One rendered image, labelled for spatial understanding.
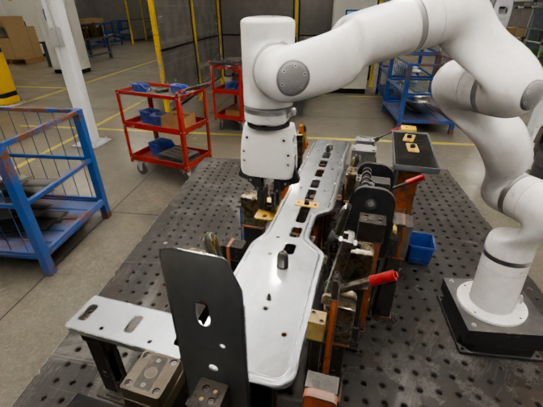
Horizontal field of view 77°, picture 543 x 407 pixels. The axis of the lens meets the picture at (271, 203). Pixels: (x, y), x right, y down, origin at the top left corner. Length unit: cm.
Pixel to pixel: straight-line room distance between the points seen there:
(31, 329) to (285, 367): 195
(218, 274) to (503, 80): 58
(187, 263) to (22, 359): 195
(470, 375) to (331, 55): 98
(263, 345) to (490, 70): 67
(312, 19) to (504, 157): 766
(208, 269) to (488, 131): 68
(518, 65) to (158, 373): 81
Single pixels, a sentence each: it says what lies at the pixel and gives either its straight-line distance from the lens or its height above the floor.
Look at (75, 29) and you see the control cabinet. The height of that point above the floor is 108.
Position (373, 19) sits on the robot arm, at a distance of 63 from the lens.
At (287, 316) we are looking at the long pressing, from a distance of 80.
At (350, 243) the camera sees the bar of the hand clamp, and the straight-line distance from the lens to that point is 67.
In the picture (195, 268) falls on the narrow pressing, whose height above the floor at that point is 131.
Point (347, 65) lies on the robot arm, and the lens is 53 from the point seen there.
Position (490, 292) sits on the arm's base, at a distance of 120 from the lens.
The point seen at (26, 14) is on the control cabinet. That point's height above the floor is 138.
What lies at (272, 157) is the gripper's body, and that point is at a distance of 61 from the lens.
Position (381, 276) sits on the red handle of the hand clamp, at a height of 114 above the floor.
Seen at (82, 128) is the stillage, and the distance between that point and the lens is 298.
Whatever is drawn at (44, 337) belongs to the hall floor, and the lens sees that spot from 240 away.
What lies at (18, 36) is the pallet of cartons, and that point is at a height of 79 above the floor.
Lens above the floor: 160
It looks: 30 degrees down
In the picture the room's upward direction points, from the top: straight up
